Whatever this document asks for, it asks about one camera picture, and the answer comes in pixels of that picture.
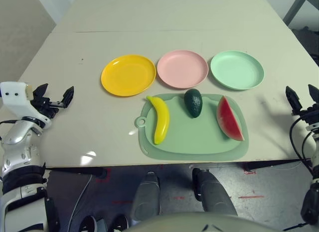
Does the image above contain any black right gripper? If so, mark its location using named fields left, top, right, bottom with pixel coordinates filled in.
left=285, top=84, right=319, bottom=129

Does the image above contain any mint green plastic plate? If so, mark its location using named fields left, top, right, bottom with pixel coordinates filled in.
left=210, top=50, right=265, bottom=91

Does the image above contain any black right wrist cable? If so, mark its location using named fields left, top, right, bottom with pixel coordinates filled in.
left=290, top=116, right=317, bottom=179

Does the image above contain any grey left robot leg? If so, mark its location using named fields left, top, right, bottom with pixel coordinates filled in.
left=131, top=172, right=160, bottom=228

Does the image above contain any pink plastic plate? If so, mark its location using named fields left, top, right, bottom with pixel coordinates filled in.
left=157, top=49, right=209, bottom=89

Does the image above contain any grey robot leg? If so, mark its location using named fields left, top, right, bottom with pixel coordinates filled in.
left=131, top=172, right=160, bottom=228
left=191, top=168, right=238, bottom=218

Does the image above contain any red toy watermelon slice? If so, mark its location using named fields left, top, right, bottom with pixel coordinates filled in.
left=216, top=95, right=245, bottom=142

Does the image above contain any dark green toy avocado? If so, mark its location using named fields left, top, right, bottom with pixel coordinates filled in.
left=184, top=88, right=203, bottom=119

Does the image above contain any yellow plastic plate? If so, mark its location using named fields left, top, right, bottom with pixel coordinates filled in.
left=100, top=54, right=157, bottom=97

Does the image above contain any grey right robot leg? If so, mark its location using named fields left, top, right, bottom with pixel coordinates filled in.
left=191, top=168, right=238, bottom=218

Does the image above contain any side table with dark frame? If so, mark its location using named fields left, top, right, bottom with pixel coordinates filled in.
left=283, top=0, right=319, bottom=27

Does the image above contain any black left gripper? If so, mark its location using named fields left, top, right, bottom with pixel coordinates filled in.
left=31, top=83, right=75, bottom=121

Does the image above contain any thin white floor cable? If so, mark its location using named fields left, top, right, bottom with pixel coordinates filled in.
left=67, top=176, right=93, bottom=232

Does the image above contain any yellow toy banana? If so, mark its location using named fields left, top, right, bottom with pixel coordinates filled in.
left=146, top=95, right=171, bottom=145

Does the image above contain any green cutting board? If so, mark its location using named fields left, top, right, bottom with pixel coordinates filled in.
left=135, top=92, right=250, bottom=162

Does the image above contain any grey robot torso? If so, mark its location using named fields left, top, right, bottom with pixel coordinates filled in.
left=129, top=212, right=282, bottom=232

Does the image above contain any black glossy rounded object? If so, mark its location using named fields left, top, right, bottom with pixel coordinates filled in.
left=81, top=216, right=98, bottom=232
left=112, top=214, right=129, bottom=230

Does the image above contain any black table frame bar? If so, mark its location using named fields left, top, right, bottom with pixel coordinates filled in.
left=243, top=161, right=312, bottom=172
left=46, top=167, right=108, bottom=179

